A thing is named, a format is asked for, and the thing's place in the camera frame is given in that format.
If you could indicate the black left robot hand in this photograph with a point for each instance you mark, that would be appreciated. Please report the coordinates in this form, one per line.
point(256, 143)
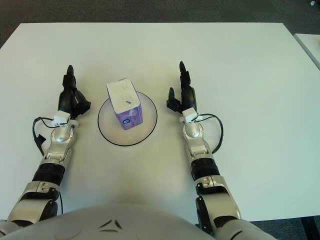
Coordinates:
point(66, 100)

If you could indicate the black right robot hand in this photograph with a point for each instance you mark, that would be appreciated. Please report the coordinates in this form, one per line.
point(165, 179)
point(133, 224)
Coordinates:
point(188, 100)

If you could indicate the purple tissue paper pack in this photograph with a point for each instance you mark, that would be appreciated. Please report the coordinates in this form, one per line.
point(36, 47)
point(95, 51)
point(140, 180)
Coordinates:
point(122, 97)

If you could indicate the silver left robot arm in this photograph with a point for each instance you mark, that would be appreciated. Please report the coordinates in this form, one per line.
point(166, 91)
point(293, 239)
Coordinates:
point(50, 172)

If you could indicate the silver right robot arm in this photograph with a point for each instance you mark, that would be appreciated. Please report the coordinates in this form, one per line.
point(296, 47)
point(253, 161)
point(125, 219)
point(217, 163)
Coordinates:
point(205, 170)

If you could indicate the white plate with black rim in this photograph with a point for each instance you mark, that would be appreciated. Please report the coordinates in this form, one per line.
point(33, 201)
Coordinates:
point(147, 120)

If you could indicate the grey robot torso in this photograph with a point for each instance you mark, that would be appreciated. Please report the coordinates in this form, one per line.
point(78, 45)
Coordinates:
point(110, 222)

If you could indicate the white side table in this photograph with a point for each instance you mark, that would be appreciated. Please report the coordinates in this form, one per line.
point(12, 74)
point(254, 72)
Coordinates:
point(310, 42)

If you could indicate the small white object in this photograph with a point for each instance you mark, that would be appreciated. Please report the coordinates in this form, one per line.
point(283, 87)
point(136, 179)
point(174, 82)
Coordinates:
point(312, 2)

